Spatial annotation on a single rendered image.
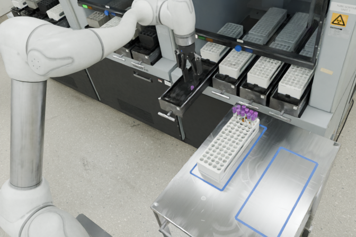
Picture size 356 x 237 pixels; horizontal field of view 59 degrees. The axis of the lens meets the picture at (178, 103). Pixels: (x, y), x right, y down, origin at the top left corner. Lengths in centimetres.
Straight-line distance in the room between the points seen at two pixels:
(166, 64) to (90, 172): 101
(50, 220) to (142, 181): 121
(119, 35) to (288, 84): 79
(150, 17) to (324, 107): 85
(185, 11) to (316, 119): 74
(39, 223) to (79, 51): 54
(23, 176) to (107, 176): 122
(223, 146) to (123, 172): 121
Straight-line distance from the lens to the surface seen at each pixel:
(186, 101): 148
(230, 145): 121
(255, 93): 150
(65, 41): 87
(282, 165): 123
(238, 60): 160
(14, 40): 98
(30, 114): 106
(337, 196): 218
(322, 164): 126
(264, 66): 155
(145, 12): 130
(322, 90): 147
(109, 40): 96
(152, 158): 231
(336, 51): 134
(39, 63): 86
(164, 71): 179
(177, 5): 124
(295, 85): 147
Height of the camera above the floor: 184
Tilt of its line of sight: 44 degrees down
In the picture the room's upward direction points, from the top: 11 degrees counter-clockwise
